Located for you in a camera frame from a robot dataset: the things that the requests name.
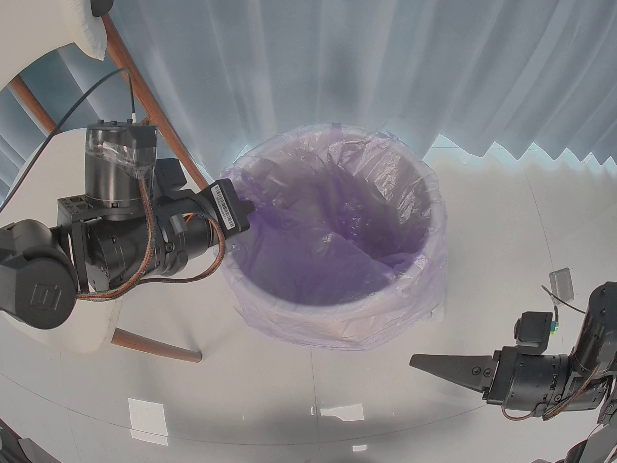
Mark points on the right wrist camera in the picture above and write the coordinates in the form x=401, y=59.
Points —
x=532, y=328

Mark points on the pale blue curtain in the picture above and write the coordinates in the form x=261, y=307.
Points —
x=337, y=41

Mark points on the white cushioned wooden chair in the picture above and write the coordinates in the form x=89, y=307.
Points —
x=58, y=176

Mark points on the white trash bin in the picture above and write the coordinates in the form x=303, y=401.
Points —
x=313, y=321

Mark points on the purple plastic bag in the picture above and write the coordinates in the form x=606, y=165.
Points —
x=337, y=200

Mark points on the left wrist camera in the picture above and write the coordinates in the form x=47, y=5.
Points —
x=168, y=176

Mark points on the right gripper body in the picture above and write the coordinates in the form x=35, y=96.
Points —
x=530, y=379

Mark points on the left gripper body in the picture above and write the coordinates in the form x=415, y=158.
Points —
x=197, y=239

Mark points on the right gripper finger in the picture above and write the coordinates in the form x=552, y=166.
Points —
x=462, y=369

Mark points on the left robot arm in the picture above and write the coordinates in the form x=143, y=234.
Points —
x=38, y=268

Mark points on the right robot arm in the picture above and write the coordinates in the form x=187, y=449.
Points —
x=597, y=326

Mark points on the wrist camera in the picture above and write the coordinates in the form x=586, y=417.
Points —
x=532, y=328
x=168, y=176

